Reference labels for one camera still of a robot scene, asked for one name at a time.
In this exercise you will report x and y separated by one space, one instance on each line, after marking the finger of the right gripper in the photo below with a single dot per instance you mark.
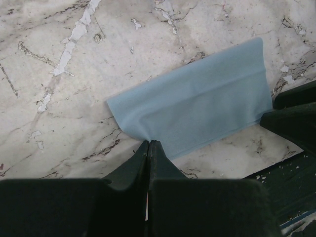
296 124
297 96

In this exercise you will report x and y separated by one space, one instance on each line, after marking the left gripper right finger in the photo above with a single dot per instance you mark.
182 207

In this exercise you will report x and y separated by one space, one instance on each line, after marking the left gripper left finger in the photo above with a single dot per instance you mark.
113 206

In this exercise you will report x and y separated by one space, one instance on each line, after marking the light blue cleaning cloth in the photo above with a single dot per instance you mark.
199 103

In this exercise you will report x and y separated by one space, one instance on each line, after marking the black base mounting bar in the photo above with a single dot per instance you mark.
291 185

